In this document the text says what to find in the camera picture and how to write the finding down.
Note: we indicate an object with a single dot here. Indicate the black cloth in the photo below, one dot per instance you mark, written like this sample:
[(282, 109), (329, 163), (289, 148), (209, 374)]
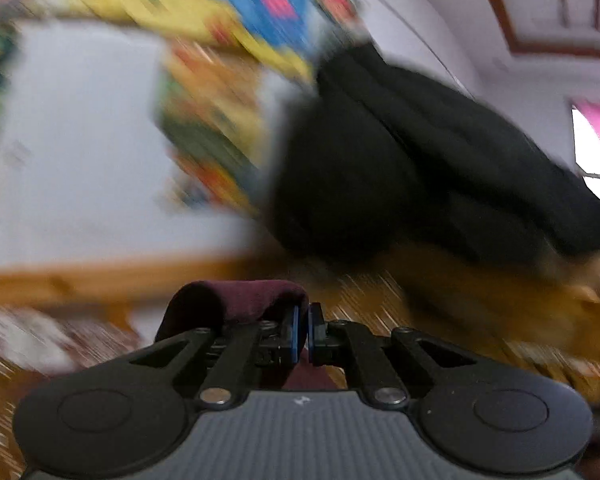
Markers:
[(410, 170)]

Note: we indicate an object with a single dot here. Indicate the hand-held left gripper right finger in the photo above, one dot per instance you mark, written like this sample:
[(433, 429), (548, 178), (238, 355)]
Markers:
[(313, 329)]

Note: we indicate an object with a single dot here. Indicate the wooden door frame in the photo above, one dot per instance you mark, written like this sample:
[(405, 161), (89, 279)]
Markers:
[(525, 15)]

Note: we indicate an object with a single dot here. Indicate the wooden bed frame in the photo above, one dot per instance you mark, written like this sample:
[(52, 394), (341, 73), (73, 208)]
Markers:
[(100, 280)]

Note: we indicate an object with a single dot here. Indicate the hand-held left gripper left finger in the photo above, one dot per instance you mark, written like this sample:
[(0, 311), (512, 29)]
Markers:
[(294, 331)]

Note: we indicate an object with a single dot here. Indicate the floral white pillow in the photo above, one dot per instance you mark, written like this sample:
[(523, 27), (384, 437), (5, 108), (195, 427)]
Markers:
[(25, 332)]

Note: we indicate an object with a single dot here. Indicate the maroon small garment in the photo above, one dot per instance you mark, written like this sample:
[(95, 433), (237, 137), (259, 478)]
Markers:
[(230, 302)]

